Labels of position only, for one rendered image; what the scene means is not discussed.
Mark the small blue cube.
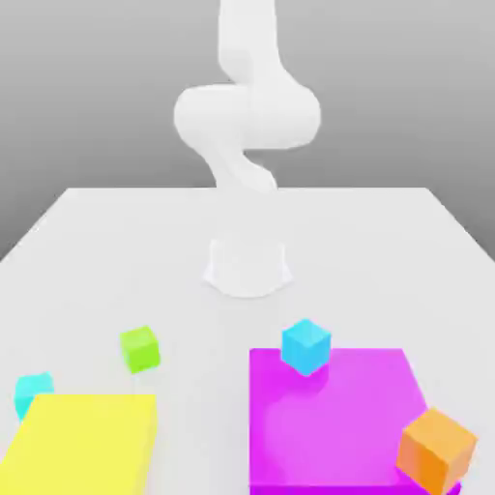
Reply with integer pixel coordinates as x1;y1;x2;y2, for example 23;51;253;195
280;317;333;378

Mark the small green cube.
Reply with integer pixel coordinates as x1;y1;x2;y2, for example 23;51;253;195
119;325;161;375

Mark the small cyan cube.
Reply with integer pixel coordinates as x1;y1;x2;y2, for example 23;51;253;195
14;371;55;422

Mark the small orange cube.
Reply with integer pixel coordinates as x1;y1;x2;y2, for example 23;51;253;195
395;406;480;495

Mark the large magenta box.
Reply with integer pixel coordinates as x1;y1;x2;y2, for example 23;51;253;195
247;347;462;495

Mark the large yellow box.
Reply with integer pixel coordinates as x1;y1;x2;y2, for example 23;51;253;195
0;393;159;495

